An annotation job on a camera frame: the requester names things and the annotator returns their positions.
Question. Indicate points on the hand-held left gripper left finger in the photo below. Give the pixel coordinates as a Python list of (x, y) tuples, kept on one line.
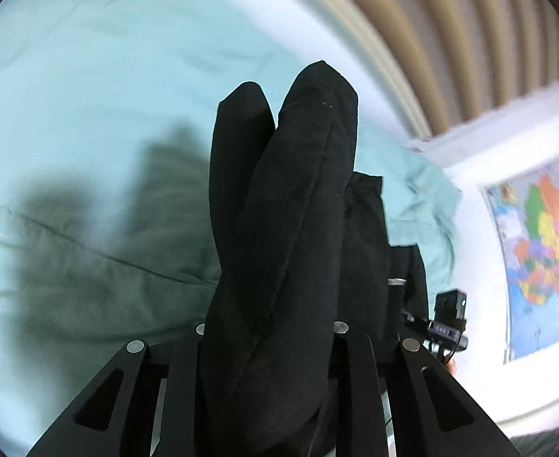
[(184, 371)]

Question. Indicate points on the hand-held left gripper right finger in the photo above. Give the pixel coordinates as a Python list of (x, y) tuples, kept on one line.
[(358, 381)]

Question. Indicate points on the large black garment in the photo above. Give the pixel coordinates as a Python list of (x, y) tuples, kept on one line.
[(284, 209)]

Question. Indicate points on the teal bed sheet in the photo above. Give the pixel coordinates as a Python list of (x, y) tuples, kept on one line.
[(94, 128)]

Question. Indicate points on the wooden slatted headboard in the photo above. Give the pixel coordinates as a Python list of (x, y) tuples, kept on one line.
[(474, 24)]

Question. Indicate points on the colourful wall map poster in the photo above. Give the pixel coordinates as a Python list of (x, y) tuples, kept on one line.
[(541, 247)]

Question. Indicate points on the cream bed frame edge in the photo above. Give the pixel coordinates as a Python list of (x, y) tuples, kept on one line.
[(369, 43)]

